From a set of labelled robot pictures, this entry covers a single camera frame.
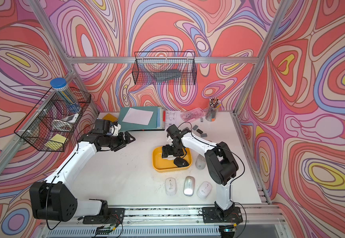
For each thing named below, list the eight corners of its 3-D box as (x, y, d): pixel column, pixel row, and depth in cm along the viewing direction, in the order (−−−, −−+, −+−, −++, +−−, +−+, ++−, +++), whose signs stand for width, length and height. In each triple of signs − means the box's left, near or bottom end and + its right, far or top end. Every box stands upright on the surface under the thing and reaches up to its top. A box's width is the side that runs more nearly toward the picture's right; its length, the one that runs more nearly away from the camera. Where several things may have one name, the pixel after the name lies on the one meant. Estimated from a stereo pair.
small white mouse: (165, 195, 82) (164, 194, 80) (165, 179, 88) (165, 177, 86) (176, 195, 82) (176, 194, 80) (176, 179, 88) (176, 177, 86)
